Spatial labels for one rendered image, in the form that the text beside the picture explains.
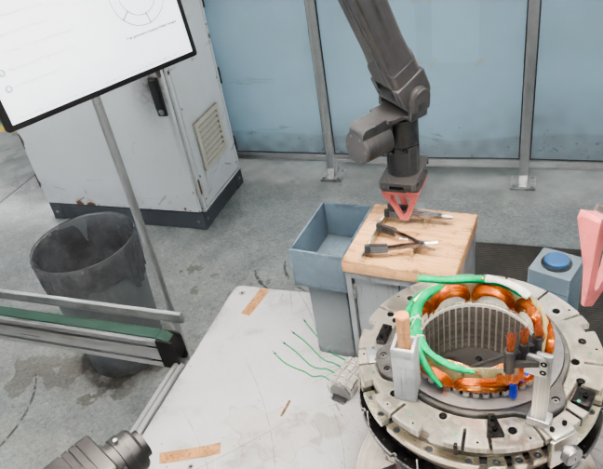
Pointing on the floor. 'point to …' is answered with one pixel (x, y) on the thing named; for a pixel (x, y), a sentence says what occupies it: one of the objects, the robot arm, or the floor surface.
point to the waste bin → (125, 290)
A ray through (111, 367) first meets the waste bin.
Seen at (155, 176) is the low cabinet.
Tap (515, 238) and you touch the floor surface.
